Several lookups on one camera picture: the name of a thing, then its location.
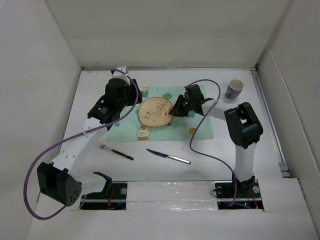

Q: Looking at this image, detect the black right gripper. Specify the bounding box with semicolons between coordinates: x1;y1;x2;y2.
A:
168;94;195;117

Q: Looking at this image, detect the beige patterned plate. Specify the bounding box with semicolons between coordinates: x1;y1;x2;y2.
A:
138;97;173;128

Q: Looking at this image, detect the mint green cartoon cloth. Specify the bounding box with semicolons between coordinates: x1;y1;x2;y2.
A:
106;85;214;143

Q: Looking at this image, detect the steak knife black blade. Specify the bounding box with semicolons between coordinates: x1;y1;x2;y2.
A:
146;148;191;165

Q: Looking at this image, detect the purple ceramic cup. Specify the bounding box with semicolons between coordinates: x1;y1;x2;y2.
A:
225;79;244;100

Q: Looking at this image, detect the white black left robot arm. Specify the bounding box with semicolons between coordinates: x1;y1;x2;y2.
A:
36;78;142;207

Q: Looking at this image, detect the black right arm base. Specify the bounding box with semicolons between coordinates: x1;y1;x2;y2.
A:
211;176;264;210

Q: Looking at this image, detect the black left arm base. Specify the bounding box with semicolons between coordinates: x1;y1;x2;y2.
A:
79;171;128;211

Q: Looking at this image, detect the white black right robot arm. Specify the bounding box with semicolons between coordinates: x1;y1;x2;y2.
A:
169;84;263;197

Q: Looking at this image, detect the silver fork black handle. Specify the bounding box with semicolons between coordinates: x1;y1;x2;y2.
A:
96;142;134;161

